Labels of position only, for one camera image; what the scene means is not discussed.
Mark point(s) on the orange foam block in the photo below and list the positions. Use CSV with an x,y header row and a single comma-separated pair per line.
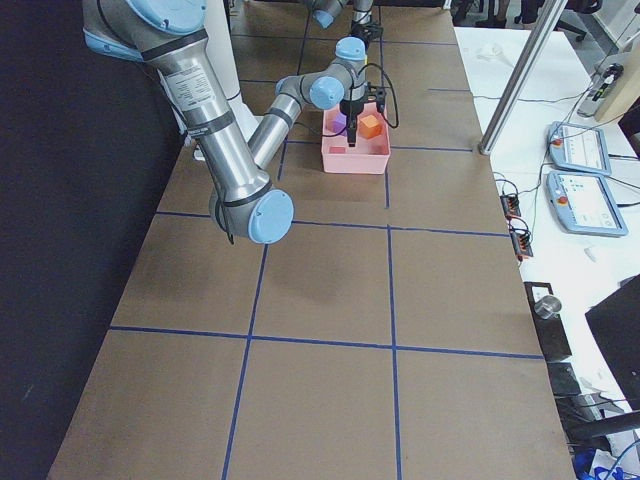
x,y
369,126

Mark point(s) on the upper teach pendant tablet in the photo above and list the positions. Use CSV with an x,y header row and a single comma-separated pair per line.
x,y
578,148

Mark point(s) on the purple foam block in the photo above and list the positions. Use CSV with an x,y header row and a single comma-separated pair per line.
x,y
338,124

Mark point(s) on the white camera mast post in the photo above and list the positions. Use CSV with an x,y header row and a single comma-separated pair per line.
x,y
220,54

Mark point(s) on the aluminium frame post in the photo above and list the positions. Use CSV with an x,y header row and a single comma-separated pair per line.
x,y
532,49

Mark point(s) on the teach pendant tablet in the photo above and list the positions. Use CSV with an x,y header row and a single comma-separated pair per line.
x,y
578,148
584,204

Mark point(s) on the metal cylinder weight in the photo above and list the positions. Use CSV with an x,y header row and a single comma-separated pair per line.
x,y
547,307

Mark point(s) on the lower teach pendant tablet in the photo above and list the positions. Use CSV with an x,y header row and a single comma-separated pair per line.
x,y
584,204

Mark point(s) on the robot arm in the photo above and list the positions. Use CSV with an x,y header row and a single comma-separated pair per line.
x,y
171,37
325,12

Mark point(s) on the orange connector box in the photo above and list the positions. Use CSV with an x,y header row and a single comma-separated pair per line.
x,y
510,205
521,242

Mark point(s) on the pink plastic bin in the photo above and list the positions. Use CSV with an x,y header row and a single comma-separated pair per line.
x,y
366,157

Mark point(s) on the orange connector box upper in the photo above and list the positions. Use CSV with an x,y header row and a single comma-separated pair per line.
x,y
510,205

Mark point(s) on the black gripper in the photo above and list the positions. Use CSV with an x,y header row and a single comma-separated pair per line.
x,y
366,33
350,109

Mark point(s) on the orange connector box lower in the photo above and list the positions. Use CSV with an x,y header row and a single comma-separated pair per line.
x,y
521,242

